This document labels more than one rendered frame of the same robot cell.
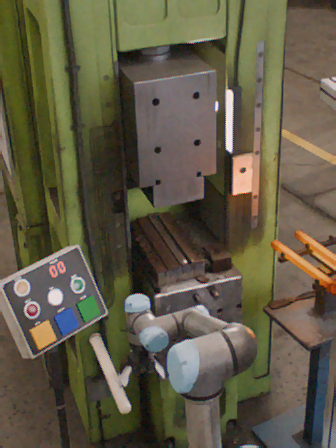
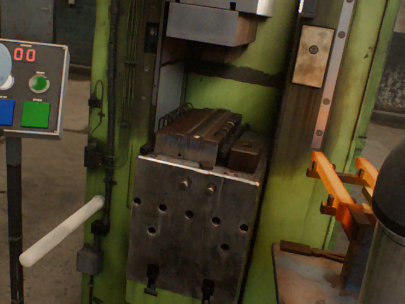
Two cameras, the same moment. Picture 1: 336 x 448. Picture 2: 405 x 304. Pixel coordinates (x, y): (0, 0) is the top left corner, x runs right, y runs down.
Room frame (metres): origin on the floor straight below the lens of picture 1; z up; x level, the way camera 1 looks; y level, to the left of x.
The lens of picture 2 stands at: (1.39, -0.72, 1.36)
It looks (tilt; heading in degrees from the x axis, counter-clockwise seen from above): 19 degrees down; 31
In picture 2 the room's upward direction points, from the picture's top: 8 degrees clockwise
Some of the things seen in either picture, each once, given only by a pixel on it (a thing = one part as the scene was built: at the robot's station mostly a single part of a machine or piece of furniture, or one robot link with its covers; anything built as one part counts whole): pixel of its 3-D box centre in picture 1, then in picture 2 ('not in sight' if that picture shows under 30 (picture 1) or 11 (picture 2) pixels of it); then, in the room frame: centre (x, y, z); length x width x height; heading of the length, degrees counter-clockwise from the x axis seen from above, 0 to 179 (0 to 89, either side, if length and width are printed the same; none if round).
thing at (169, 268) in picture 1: (163, 245); (202, 129); (2.61, 0.01, 0.96); 0.42 x 0.20 x 0.09; 18
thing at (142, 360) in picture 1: (141, 354); not in sight; (1.79, 0.09, 1.07); 0.09 x 0.08 x 0.12; 14
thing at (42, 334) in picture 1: (42, 334); not in sight; (1.99, 0.44, 1.01); 0.07 x 0.05 x 0.07; 133
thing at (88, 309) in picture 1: (87, 308); (35, 114); (2.13, 0.29, 1.01); 0.07 x 0.05 x 0.07; 133
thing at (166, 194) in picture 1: (160, 169); (217, 24); (2.61, 0.01, 1.32); 0.42 x 0.20 x 0.10; 18
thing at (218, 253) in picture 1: (216, 257); (245, 155); (2.52, -0.21, 0.95); 0.12 x 0.08 x 0.06; 18
